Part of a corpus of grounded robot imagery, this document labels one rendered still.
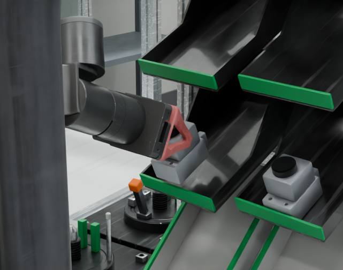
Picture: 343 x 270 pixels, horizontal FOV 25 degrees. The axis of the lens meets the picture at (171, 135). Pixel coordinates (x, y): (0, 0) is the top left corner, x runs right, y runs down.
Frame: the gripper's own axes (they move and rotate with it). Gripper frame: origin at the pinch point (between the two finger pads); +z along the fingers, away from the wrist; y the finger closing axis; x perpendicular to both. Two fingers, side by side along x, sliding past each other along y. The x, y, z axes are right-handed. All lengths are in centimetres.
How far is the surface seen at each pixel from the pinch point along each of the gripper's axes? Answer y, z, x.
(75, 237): 26.1, 15.1, 19.8
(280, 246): -9.7, 17.4, 10.2
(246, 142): -2.9, 12.4, -2.3
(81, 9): 123, 88, -34
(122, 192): 46, 46, 13
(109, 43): 258, 238, -50
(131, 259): 22.3, 26.1, 21.4
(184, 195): -2.0, 3.4, 6.9
